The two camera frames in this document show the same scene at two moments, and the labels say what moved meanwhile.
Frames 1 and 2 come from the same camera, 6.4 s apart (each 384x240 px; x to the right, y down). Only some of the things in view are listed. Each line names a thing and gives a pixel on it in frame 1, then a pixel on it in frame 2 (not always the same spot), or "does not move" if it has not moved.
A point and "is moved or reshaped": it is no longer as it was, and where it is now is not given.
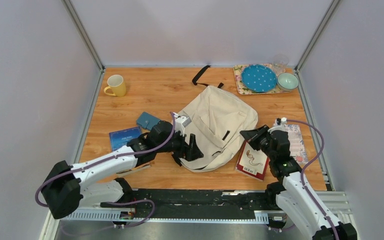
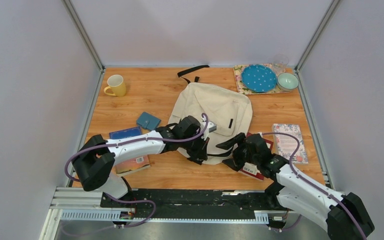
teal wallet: x=146 y=120 does not move
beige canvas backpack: x=220 y=122 is moved or reshaped
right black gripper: x=250 y=135 -> x=239 y=139
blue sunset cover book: x=119 y=138 does not move
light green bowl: x=287 y=81 does not move
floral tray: x=242 y=90 does not move
